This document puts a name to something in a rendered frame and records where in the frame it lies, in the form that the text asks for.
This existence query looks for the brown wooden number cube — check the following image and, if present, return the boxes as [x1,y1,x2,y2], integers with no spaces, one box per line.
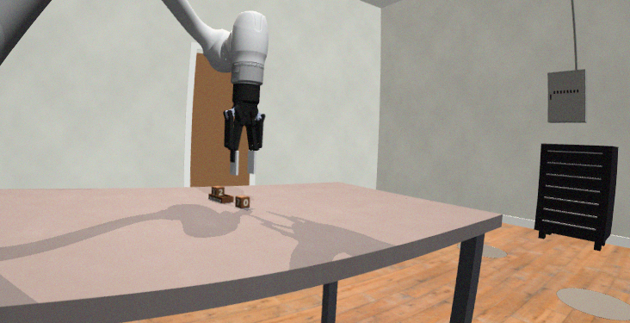
[235,196,250,208]
[212,186,225,197]

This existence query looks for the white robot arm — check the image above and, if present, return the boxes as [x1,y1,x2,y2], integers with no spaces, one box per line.
[0,0,269,86]

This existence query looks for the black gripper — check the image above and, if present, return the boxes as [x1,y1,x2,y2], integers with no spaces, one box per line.
[223,83,265,176]

